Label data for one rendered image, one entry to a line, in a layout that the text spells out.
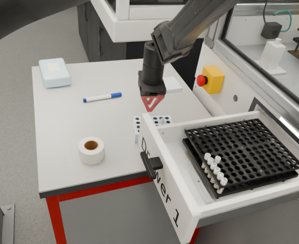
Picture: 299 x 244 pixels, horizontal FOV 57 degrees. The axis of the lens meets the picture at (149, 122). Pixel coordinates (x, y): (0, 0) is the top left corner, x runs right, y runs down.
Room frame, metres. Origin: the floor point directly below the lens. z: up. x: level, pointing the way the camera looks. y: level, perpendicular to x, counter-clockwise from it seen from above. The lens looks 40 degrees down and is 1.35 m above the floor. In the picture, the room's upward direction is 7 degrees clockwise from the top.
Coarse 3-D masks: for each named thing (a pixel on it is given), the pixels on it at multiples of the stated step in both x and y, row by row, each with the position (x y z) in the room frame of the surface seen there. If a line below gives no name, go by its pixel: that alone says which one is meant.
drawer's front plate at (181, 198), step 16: (144, 128) 0.50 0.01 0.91; (144, 144) 0.49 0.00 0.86; (160, 144) 0.43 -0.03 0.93; (160, 176) 0.39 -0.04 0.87; (176, 176) 0.35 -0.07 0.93; (160, 192) 0.38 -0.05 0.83; (176, 192) 0.33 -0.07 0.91; (176, 208) 0.31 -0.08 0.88; (192, 208) 0.28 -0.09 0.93; (192, 224) 0.27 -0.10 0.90
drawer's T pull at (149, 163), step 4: (140, 152) 0.42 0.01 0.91; (144, 152) 0.42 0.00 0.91; (144, 156) 0.40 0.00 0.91; (144, 160) 0.39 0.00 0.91; (148, 160) 0.40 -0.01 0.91; (152, 160) 0.40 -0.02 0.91; (156, 160) 0.40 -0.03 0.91; (160, 160) 0.40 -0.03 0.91; (144, 164) 0.39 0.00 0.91; (148, 164) 0.38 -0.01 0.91; (152, 164) 0.39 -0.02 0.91; (156, 164) 0.39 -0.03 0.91; (160, 164) 0.39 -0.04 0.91; (148, 168) 0.37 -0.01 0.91; (152, 168) 0.37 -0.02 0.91; (156, 168) 0.38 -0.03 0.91; (160, 168) 0.39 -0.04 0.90; (148, 172) 0.37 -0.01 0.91; (152, 172) 0.36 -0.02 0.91; (152, 176) 0.36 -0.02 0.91
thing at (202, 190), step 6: (186, 168) 0.45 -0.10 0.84; (192, 168) 0.45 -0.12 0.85; (192, 174) 0.43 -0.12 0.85; (192, 180) 0.42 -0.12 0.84; (198, 180) 0.41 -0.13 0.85; (198, 186) 0.40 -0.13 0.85; (204, 186) 0.40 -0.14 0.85; (204, 192) 0.38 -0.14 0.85; (204, 198) 0.37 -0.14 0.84; (210, 198) 0.37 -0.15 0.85
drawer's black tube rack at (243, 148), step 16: (208, 128) 0.55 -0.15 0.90; (224, 128) 0.55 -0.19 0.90; (240, 128) 0.56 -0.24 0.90; (208, 144) 0.48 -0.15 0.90; (224, 144) 0.49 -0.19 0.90; (240, 144) 0.50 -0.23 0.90; (256, 144) 0.50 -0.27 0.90; (272, 144) 0.52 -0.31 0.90; (224, 160) 0.44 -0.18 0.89; (240, 160) 0.44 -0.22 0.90; (256, 160) 0.45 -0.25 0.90; (272, 160) 0.46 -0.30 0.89; (288, 160) 0.46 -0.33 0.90; (224, 176) 0.41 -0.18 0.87; (240, 176) 0.39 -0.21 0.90; (256, 176) 0.40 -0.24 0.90; (272, 176) 0.43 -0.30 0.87; (288, 176) 0.44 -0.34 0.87; (224, 192) 0.37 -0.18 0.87
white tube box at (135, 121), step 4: (132, 116) 0.67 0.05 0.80; (136, 116) 0.68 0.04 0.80; (140, 116) 0.68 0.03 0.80; (152, 116) 0.69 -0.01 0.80; (156, 116) 0.69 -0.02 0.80; (160, 116) 0.69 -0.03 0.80; (164, 116) 0.70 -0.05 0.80; (168, 116) 0.70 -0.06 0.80; (132, 120) 0.66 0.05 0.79; (136, 120) 0.66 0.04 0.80; (140, 120) 0.66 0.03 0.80; (156, 120) 0.67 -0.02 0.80; (168, 120) 0.68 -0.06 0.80; (132, 124) 0.66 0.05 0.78; (136, 124) 0.64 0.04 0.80; (156, 124) 0.65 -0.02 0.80; (160, 124) 0.65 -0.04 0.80; (164, 124) 0.65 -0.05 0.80; (132, 128) 0.65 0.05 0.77; (136, 128) 0.62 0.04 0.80; (136, 132) 0.60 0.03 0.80; (136, 136) 0.59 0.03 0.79; (136, 140) 0.60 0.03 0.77
